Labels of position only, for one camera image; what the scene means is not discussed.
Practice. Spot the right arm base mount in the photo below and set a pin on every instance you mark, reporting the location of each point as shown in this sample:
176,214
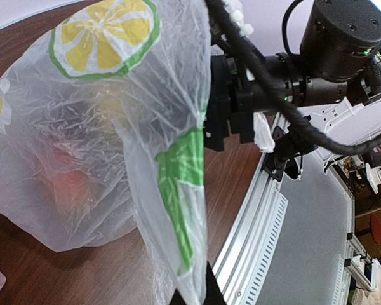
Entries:
287,156

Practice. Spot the clear plastic bag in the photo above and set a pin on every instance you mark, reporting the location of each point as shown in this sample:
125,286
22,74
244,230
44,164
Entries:
155,57

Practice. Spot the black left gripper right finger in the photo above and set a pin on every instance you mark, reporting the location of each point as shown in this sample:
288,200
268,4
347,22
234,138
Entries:
213,293

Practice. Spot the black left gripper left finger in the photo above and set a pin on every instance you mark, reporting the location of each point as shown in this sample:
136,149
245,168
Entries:
177,299

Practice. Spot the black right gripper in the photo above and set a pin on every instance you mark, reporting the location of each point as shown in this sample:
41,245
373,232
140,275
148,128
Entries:
339,58

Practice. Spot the red orange mango fruit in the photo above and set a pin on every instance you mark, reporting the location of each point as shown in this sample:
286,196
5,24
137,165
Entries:
71,191

